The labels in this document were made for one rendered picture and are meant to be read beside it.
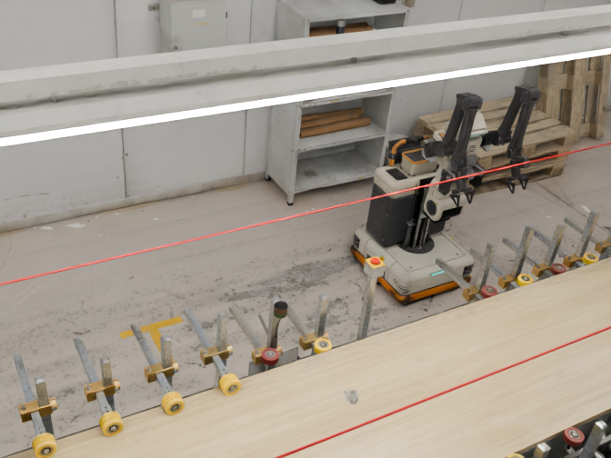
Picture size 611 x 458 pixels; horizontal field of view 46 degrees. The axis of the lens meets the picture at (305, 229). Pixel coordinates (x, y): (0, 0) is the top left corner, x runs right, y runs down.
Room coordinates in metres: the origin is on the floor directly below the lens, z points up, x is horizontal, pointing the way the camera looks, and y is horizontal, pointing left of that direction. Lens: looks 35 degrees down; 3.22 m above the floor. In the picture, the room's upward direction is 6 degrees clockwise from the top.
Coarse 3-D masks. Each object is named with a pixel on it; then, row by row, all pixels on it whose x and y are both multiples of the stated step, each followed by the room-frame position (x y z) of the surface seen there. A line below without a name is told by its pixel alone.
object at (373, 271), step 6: (378, 258) 2.72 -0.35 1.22; (366, 264) 2.69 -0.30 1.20; (372, 264) 2.67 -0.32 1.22; (378, 264) 2.67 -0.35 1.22; (384, 264) 2.68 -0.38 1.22; (366, 270) 2.68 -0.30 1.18; (372, 270) 2.65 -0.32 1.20; (378, 270) 2.66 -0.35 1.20; (384, 270) 2.68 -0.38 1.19; (372, 276) 2.65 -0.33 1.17; (378, 276) 2.67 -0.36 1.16
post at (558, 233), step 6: (558, 228) 3.35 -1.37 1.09; (564, 228) 3.34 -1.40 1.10; (558, 234) 3.34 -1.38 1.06; (552, 240) 3.36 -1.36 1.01; (558, 240) 3.34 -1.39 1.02; (552, 246) 3.35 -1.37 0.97; (558, 246) 3.35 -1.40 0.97; (552, 252) 3.34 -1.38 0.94; (546, 258) 3.35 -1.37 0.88; (552, 258) 3.34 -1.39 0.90; (546, 264) 3.34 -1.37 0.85; (540, 276) 3.35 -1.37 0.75
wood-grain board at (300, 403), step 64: (448, 320) 2.71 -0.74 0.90; (512, 320) 2.77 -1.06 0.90; (576, 320) 2.82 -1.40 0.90; (256, 384) 2.16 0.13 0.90; (320, 384) 2.20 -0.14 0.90; (384, 384) 2.24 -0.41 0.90; (448, 384) 2.28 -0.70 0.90; (512, 384) 2.32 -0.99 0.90; (576, 384) 2.37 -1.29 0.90; (64, 448) 1.74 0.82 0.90; (128, 448) 1.77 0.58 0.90; (192, 448) 1.80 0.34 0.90; (256, 448) 1.83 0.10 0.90; (320, 448) 1.87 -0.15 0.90; (384, 448) 1.90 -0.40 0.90; (448, 448) 1.93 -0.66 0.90; (512, 448) 1.97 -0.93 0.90
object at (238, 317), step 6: (234, 306) 2.69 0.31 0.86; (234, 312) 2.65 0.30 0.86; (240, 318) 2.61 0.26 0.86; (240, 324) 2.58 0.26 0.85; (246, 324) 2.57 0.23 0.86; (246, 330) 2.53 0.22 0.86; (246, 336) 2.51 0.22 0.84; (252, 336) 2.49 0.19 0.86; (252, 342) 2.47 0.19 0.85; (258, 342) 2.46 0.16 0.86; (270, 366) 2.33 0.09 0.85
